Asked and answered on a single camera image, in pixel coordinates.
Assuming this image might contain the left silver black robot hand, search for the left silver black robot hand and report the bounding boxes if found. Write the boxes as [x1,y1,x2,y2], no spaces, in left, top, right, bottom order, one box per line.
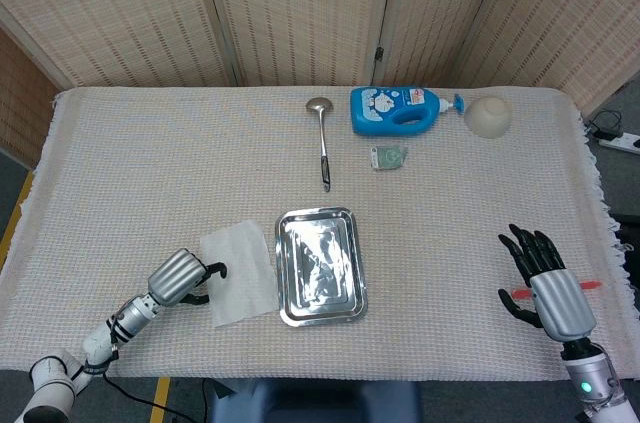
[147,248,229,308]

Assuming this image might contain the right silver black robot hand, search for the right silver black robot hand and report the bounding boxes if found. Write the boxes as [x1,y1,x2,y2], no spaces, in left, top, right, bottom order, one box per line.
[497,223,598,343]

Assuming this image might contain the white paper sheet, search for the white paper sheet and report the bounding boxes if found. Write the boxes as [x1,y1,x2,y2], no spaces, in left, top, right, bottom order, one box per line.
[199,220,279,329]

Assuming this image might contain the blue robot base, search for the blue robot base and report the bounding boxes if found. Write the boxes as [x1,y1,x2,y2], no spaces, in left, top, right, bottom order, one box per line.
[207,377,424,423]

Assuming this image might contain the stainless steel rectangular tray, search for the stainless steel rectangular tray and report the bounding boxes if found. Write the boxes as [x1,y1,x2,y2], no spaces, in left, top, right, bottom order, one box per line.
[274,206,369,328]

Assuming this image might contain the thin red plastic stick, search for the thin red plastic stick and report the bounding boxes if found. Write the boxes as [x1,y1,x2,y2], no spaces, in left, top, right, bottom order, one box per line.
[510,281,603,300]

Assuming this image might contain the black equipment at table edge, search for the black equipment at table edge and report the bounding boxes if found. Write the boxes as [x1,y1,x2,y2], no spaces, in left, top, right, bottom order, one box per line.
[610,212,640,289]

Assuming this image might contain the white woven tablecloth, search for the white woven tablecloth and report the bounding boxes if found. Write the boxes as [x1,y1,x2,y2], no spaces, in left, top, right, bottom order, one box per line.
[0,86,640,384]

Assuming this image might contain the white power strip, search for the white power strip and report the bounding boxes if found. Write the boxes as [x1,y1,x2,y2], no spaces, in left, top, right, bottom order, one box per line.
[597,131,640,154]

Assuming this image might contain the beige ceramic bowl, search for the beige ceramic bowl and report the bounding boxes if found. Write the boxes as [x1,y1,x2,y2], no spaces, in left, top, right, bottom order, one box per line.
[464,95,514,140]

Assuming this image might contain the small green sachet packet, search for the small green sachet packet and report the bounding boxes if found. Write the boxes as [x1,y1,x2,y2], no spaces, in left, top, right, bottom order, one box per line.
[369,144,409,172]

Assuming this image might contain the blue detergent pump bottle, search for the blue detergent pump bottle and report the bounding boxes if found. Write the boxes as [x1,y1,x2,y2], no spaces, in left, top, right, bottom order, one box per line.
[349,86,467,137]

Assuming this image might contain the woven bamboo folding screen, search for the woven bamboo folding screen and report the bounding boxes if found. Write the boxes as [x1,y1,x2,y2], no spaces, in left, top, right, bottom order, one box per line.
[0,0,640,169]

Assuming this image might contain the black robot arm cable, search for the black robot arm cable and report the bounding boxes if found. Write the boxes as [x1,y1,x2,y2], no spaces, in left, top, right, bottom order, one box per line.
[102,372,201,423]

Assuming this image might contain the black charger cable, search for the black charger cable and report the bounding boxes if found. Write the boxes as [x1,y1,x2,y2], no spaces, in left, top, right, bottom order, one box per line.
[584,109,624,140]

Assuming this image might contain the steel ladle black handle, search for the steel ladle black handle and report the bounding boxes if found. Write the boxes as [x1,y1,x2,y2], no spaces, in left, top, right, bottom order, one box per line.
[305,96,335,193]

